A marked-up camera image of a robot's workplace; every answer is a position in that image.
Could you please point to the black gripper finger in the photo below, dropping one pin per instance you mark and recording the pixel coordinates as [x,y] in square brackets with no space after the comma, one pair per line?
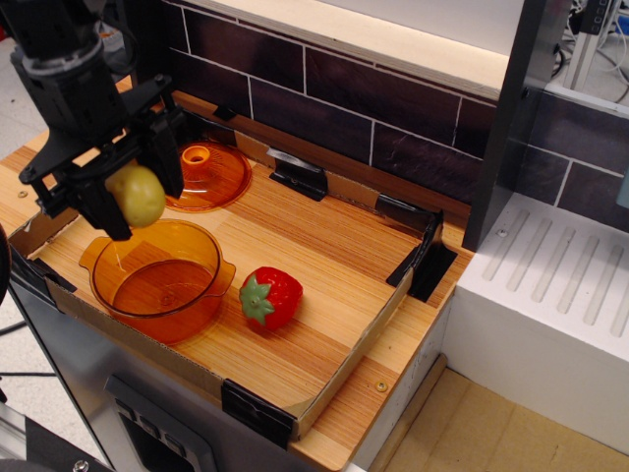
[161,153]
[99,208]

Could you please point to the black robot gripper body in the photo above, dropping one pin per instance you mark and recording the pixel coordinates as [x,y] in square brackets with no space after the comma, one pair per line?
[94,129]

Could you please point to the yellow toy potato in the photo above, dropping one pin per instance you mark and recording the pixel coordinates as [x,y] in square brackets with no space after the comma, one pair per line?
[138,194]

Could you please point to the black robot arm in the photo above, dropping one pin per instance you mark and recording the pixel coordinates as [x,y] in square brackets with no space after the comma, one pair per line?
[49,27]

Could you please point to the orange transparent pot lid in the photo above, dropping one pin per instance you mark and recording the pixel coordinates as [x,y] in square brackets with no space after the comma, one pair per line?
[215,175]

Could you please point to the orange transparent plastic pot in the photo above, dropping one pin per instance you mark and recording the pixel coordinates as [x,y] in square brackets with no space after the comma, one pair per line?
[167,281]

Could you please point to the cardboard fence with black tape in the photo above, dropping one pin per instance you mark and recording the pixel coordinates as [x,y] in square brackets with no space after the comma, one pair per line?
[375,271]

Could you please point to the grey fabric bag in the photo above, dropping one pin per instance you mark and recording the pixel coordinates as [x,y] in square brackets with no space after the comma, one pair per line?
[115,54]

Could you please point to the red toy strawberry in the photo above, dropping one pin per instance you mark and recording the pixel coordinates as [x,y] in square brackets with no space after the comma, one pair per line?
[270,297]

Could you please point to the white toy sink drainboard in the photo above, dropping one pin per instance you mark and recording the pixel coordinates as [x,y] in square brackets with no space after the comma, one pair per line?
[540,316]

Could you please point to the grey vertical post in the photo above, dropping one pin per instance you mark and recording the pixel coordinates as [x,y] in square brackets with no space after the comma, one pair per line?
[529,69]

